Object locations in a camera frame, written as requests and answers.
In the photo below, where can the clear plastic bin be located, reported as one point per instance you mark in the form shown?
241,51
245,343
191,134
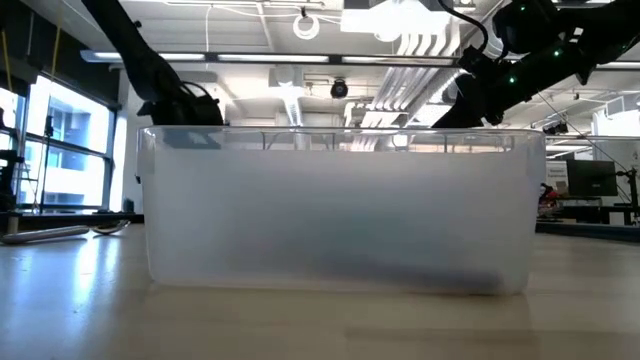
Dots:
340,215

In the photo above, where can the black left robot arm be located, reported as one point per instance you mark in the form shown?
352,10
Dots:
140,55

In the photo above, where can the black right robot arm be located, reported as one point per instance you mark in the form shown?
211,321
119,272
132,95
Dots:
560,55

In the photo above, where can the white ceiling pipes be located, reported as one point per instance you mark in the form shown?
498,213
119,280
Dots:
400,90

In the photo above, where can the black ceiling fixture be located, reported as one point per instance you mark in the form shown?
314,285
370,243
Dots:
556,129

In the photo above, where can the ceiling light strip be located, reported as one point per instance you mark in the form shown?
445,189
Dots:
275,58

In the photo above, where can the large window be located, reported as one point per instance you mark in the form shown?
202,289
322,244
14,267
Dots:
75,125

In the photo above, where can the black waste bin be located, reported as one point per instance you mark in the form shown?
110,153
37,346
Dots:
128,205

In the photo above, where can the white paper sign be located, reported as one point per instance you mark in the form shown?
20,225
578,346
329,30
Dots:
556,174

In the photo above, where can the small red object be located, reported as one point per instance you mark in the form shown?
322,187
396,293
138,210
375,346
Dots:
548,192

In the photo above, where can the black tripod stand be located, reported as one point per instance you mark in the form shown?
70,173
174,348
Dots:
48,160

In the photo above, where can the black monitor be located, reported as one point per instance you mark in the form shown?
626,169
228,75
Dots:
592,178

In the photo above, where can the dark desk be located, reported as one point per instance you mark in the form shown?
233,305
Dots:
595,212

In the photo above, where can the black monitor stand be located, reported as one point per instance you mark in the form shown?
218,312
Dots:
632,195

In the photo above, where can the black equipment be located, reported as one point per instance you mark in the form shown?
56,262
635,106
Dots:
7,185

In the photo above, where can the black ceiling camera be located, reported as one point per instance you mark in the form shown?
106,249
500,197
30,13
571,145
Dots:
339,89

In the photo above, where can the white post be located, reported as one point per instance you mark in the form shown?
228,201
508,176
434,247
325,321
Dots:
12,225

